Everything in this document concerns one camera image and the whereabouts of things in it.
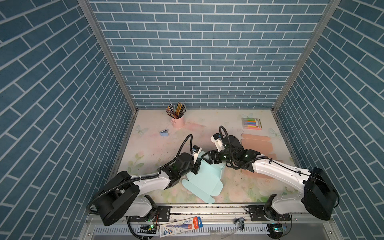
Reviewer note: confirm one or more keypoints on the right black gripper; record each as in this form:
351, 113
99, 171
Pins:
216, 155

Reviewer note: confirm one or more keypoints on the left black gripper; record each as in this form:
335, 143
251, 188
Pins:
195, 163

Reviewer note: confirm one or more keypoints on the light blue paper box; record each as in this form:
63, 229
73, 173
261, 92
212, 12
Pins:
207, 183

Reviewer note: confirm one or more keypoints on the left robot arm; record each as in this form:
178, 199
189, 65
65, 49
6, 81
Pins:
127, 196

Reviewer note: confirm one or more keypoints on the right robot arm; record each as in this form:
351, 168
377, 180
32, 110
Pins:
316, 193

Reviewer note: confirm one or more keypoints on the pink flat paper box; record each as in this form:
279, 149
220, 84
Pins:
263, 145

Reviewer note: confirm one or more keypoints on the pink pencil bucket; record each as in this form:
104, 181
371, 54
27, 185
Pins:
178, 123

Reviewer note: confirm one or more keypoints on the pack of coloured markers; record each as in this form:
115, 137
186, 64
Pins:
252, 124

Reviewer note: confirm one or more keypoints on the bundle of coloured pencils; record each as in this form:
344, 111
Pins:
176, 111

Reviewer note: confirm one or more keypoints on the small metal clip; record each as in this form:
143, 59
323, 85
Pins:
240, 224

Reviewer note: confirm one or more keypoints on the red blue white package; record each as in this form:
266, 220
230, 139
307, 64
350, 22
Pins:
180, 227

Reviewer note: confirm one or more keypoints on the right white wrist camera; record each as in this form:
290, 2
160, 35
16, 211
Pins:
217, 140

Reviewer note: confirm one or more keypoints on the aluminium mounting rail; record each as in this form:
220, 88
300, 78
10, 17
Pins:
218, 223

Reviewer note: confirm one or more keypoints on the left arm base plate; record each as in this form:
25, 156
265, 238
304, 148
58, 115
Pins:
160, 215

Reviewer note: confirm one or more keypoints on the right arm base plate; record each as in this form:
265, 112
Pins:
259, 213

